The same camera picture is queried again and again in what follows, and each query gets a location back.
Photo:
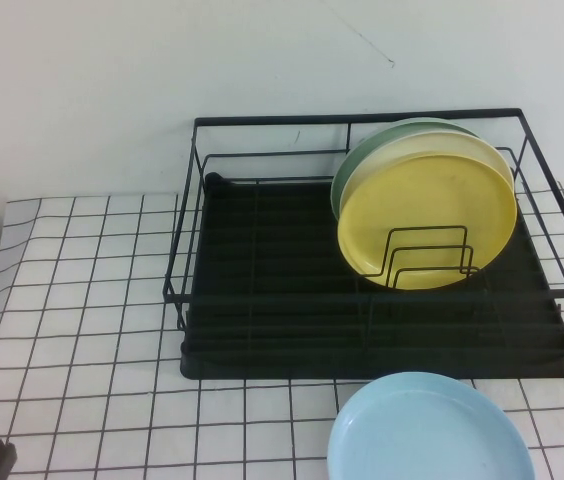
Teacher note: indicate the light blue plate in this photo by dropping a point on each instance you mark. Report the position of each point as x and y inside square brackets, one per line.
[427, 435]

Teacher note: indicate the green plate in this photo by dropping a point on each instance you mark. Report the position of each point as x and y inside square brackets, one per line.
[349, 170]

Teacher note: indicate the yellow plate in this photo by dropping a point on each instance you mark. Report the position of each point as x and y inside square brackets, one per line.
[427, 200]

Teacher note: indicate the cream plate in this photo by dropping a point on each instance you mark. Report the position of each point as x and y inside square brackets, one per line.
[412, 145]

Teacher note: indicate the white black-grid tablecloth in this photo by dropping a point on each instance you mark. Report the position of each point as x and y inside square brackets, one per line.
[87, 300]

